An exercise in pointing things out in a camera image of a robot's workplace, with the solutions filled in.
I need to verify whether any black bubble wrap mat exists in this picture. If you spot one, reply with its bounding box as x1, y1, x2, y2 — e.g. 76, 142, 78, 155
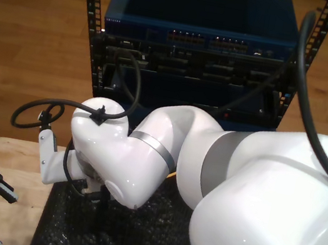
29, 155, 328, 245

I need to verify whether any black rack shelf tray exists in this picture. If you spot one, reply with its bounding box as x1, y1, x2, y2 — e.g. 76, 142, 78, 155
92, 60, 286, 131

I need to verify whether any black rack server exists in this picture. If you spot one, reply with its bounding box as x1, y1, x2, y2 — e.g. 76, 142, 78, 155
87, 31, 303, 98

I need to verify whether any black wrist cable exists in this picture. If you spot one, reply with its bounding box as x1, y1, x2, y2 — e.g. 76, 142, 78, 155
57, 138, 96, 198

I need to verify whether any blue rack base plate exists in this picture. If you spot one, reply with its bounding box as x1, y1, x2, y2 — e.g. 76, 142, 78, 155
111, 98, 279, 157

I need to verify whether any black camera cable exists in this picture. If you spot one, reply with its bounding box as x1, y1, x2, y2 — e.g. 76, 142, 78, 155
9, 11, 294, 174

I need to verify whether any blue network switch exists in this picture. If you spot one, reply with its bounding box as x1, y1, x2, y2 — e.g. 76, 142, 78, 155
101, 0, 310, 69

